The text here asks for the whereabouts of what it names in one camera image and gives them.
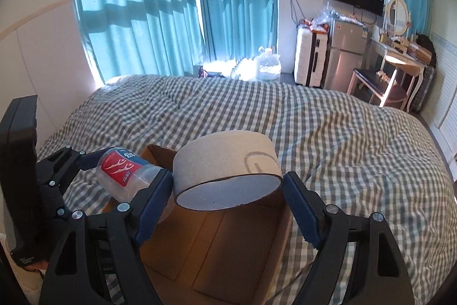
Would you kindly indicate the white chair with black seat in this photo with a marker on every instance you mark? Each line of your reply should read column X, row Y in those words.
column 373, row 75

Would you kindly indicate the grey checked blanket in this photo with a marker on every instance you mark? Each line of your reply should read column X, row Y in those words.
column 339, row 147

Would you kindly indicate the clear plastic bag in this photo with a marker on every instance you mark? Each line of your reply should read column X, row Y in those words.
column 326, row 15

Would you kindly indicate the white dressing table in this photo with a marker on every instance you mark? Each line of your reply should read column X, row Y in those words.
column 400, row 55

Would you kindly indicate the grey striped suitcase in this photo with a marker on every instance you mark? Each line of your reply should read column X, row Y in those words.
column 426, row 87

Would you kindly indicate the orange snack packets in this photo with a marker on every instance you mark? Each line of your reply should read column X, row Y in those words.
column 314, row 25

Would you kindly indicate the clear bottle with red label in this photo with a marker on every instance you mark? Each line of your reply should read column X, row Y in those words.
column 121, row 167

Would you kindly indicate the oval white vanity mirror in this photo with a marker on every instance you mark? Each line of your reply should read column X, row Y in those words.
column 398, row 13

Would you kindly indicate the cardboard box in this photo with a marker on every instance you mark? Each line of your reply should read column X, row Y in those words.
column 221, row 248

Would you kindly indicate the clear plastic water jug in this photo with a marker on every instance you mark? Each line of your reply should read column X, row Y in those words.
column 267, row 64

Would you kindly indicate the silver refrigerator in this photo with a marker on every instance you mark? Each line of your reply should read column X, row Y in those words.
column 344, row 55

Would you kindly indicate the brown tape roll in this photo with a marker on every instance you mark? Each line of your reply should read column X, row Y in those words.
column 221, row 155

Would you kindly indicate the white suitcase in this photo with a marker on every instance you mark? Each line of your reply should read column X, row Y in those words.
column 307, row 56

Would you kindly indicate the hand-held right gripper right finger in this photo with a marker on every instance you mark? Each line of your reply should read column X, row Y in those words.
column 301, row 210

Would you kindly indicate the black bag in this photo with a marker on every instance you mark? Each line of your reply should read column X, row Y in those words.
column 426, row 47

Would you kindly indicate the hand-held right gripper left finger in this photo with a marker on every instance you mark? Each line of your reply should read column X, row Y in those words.
column 154, row 208

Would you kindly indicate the white louvred wardrobe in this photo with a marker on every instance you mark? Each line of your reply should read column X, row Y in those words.
column 446, row 94

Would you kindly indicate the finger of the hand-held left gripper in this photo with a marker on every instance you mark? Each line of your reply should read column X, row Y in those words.
column 64, row 214
column 68, row 156

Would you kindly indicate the white plastic bag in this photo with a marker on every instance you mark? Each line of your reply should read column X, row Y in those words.
column 244, row 69

